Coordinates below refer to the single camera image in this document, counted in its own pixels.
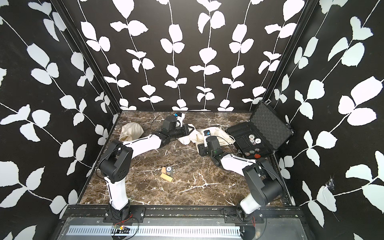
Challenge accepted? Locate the cream cloth bag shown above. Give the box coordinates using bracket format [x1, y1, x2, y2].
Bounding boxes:
[193, 127, 236, 148]
[178, 132, 199, 145]
[119, 123, 144, 142]

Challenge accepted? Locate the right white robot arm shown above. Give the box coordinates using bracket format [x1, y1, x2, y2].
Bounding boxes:
[198, 136, 284, 222]

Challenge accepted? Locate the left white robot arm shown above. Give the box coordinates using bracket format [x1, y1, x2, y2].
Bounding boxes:
[99, 113, 195, 223]

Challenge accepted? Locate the small grey metal cylinder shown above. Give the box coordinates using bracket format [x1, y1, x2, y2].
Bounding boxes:
[166, 166, 175, 177]

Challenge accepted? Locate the wooden rectangular block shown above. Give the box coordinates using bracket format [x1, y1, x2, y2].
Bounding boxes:
[161, 174, 173, 182]

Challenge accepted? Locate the open black foam case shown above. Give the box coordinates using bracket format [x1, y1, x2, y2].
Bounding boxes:
[226, 101, 295, 159]

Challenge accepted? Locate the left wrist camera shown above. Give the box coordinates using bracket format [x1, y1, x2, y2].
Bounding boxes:
[174, 112, 185, 127]

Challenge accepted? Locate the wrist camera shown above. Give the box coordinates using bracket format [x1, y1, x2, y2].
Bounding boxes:
[203, 130, 211, 148]
[174, 112, 185, 127]

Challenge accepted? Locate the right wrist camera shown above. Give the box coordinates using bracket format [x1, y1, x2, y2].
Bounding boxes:
[203, 130, 211, 148]

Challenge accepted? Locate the white slotted cable duct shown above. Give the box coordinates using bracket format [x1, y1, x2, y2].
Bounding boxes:
[64, 226, 241, 238]

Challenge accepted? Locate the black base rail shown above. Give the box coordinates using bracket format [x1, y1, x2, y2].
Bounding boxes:
[61, 205, 306, 225]

